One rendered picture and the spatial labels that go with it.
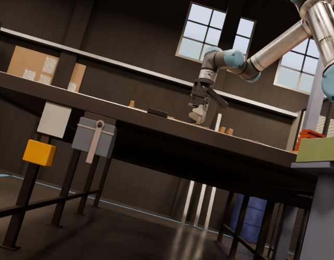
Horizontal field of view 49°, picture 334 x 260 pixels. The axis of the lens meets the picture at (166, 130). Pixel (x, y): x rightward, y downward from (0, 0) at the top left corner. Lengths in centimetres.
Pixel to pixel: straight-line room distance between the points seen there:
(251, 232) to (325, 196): 550
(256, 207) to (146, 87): 301
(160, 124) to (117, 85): 591
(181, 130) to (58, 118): 46
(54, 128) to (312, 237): 96
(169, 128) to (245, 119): 607
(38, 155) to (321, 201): 97
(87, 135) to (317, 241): 84
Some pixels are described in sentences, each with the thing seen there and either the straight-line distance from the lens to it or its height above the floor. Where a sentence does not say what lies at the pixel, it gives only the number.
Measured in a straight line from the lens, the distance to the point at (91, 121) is 139.
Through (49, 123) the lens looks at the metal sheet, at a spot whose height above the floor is 78.
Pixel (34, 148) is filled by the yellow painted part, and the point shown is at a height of 67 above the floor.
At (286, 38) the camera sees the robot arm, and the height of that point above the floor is 136.
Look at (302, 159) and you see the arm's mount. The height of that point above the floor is 88.
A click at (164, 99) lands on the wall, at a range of 721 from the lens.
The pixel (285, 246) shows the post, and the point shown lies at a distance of 355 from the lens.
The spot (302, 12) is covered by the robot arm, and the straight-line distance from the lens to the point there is 143.
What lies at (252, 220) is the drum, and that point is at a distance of 668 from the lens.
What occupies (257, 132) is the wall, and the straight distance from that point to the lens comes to 745.
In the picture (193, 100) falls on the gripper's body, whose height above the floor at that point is 105.
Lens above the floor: 71
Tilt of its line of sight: 7 degrees up
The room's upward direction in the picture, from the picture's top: 16 degrees clockwise
